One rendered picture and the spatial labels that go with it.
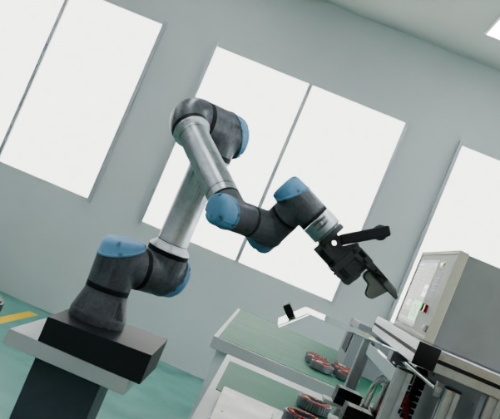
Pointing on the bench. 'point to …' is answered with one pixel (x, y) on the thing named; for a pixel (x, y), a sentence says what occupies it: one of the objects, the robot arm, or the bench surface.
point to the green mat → (259, 387)
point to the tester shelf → (453, 366)
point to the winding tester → (475, 313)
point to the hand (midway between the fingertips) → (395, 292)
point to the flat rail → (380, 360)
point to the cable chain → (413, 393)
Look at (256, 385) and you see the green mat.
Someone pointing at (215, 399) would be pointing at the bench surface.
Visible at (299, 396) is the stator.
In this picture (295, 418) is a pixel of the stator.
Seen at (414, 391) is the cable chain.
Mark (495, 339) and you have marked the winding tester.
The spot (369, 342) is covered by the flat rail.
